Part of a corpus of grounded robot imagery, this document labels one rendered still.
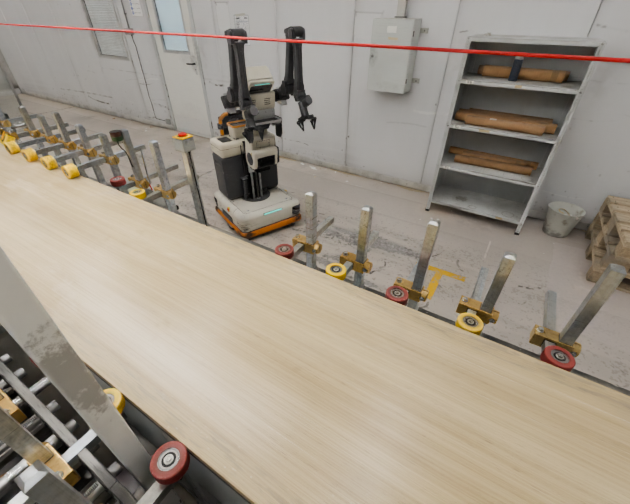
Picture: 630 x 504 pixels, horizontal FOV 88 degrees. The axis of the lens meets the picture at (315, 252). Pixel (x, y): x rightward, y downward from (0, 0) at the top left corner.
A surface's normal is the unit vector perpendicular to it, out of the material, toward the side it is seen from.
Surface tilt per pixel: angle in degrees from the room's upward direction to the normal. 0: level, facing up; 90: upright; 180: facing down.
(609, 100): 90
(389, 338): 0
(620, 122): 90
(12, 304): 90
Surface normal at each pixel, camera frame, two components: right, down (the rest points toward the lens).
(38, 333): 0.85, 0.32
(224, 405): 0.00, -0.80
